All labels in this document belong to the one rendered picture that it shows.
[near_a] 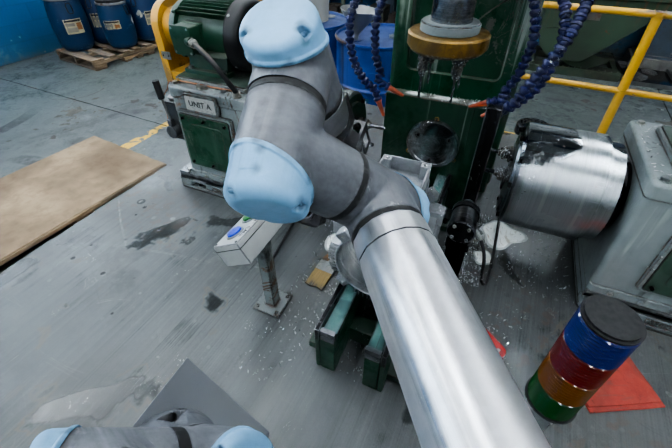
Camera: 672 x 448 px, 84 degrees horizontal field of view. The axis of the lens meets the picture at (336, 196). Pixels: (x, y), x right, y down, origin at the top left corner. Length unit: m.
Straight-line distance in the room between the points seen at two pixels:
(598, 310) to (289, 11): 0.43
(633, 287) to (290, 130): 0.89
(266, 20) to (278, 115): 0.09
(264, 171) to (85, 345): 0.80
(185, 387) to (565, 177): 0.81
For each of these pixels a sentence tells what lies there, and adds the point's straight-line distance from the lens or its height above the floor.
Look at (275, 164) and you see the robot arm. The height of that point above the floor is 1.40.
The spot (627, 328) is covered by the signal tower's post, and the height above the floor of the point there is 1.22.
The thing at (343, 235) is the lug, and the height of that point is 1.08.
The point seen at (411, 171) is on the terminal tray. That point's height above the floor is 1.12.
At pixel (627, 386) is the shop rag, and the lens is 1.01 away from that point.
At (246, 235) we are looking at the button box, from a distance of 0.71.
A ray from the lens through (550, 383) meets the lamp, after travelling 0.58.
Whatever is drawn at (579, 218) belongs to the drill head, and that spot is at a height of 1.04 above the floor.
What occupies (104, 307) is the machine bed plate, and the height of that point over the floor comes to 0.80.
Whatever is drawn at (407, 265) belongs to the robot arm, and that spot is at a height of 1.33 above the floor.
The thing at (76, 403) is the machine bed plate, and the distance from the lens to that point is 0.96.
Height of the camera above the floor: 1.56
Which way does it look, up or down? 38 degrees down
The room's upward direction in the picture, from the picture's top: straight up
